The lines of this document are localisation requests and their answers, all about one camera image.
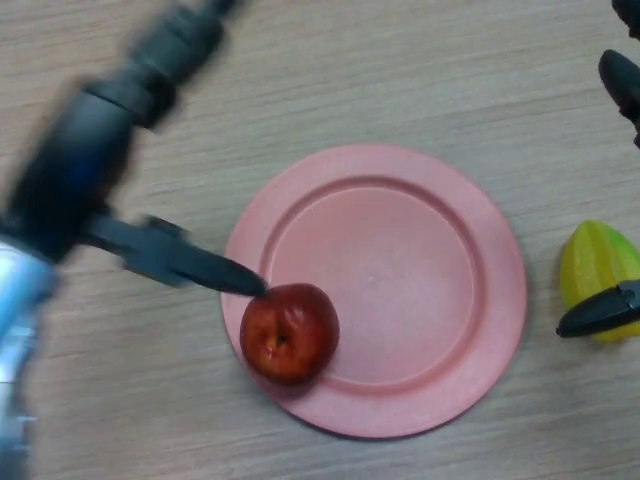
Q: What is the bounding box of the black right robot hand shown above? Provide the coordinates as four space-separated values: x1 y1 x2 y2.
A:
555 0 640 339

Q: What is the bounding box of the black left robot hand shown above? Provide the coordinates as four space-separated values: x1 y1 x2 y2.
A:
0 0 267 297

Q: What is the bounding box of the red apple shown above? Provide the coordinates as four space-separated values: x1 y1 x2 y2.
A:
239 282 341 387

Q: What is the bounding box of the pink plastic plate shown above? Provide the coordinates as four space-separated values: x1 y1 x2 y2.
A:
220 144 528 440

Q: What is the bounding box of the yellow green starfruit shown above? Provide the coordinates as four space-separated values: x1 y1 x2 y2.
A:
558 219 640 346

